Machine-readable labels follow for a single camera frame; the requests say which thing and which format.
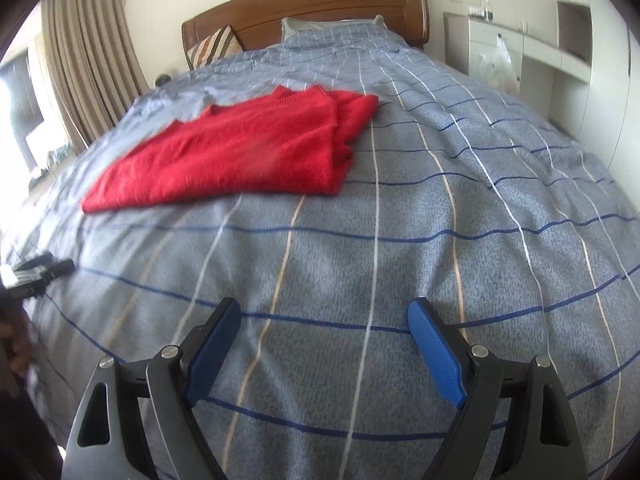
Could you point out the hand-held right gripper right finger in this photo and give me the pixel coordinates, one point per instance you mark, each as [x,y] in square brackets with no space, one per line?
[435,345]

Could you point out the small round dark device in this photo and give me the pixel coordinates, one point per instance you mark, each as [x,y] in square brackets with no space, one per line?
[162,80]

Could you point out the red knit sweater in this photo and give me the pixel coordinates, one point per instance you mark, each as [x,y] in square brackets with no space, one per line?
[240,155]

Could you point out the person's left hand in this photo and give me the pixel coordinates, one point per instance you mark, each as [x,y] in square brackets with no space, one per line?
[17,347]

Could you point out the grey pillow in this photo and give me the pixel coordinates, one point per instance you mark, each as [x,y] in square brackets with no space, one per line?
[300,25]

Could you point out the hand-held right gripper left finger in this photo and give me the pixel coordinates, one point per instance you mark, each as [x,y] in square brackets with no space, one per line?
[215,345]

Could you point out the striped pillow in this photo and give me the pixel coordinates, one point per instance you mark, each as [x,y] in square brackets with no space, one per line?
[212,47]

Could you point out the white wardrobe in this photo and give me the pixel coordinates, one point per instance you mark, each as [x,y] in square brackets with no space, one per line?
[605,60]

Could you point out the cream window seat cabinet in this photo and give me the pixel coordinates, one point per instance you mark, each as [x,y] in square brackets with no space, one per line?
[47,162]

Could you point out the white desk unit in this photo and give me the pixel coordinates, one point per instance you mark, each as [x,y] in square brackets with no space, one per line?
[530,65]

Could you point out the beige curtain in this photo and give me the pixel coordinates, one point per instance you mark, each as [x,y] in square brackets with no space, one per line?
[90,60]

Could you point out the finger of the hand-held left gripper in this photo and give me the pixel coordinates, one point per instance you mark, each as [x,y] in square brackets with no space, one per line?
[52,266]

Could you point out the wooden headboard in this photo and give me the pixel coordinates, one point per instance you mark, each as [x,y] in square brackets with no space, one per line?
[325,5]

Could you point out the clear plastic bag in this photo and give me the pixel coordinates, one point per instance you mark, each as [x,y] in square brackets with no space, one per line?
[497,67]

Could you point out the blue checked blanket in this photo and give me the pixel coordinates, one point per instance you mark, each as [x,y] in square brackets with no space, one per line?
[350,260]

